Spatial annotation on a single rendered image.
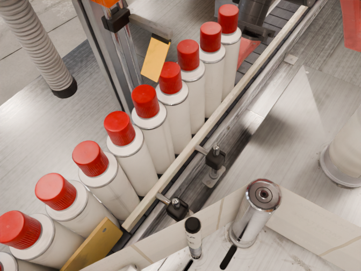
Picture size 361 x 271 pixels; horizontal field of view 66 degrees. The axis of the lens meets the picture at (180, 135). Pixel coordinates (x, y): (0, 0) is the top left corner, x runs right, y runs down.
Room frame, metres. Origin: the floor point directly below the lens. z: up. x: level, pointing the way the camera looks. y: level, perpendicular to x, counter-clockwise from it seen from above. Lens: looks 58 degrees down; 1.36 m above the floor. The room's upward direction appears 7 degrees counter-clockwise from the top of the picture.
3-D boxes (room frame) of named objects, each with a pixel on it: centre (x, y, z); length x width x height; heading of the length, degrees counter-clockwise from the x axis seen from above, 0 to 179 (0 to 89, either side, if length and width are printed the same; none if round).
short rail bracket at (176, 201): (0.15, 0.03, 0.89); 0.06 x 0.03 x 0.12; 47
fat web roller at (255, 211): (0.09, -0.08, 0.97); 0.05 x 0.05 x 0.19
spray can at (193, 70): (0.32, -0.03, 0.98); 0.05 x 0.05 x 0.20
